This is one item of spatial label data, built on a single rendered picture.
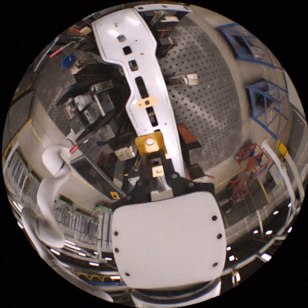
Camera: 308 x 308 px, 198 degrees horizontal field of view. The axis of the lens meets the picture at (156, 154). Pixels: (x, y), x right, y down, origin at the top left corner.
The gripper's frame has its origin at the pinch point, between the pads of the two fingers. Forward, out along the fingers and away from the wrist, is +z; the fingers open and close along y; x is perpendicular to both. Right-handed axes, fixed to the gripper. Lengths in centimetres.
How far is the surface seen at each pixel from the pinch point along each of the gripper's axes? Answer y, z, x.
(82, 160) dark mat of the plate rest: -30.1, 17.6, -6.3
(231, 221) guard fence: 346, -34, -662
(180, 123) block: 20, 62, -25
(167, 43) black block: 14.7, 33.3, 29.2
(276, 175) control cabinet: 906, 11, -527
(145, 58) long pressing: 4.1, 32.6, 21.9
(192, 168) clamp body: 21, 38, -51
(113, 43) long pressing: -6.1, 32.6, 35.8
